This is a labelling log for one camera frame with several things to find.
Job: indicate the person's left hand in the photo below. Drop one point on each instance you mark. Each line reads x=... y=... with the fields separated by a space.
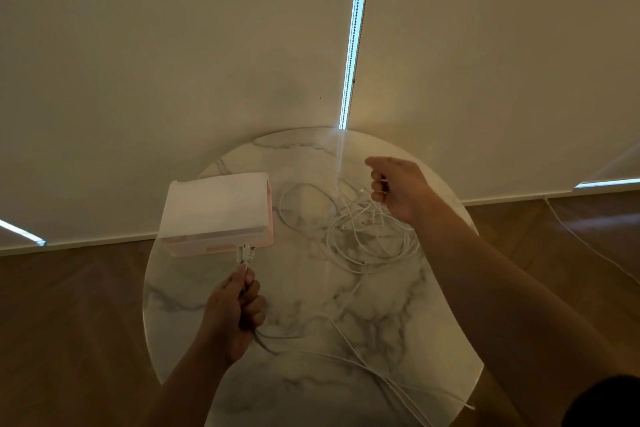
x=230 y=316

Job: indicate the person's right hand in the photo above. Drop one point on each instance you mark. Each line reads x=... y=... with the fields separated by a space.
x=405 y=186

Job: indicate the pink white storage box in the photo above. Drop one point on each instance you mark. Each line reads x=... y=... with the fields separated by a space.
x=215 y=206

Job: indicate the person's right forearm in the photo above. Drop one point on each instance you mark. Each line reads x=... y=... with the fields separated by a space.
x=510 y=321

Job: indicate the person's black clothing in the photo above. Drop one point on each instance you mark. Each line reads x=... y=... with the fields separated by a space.
x=605 y=406

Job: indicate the beige roller blind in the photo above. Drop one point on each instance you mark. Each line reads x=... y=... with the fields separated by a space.
x=150 y=66
x=500 y=66

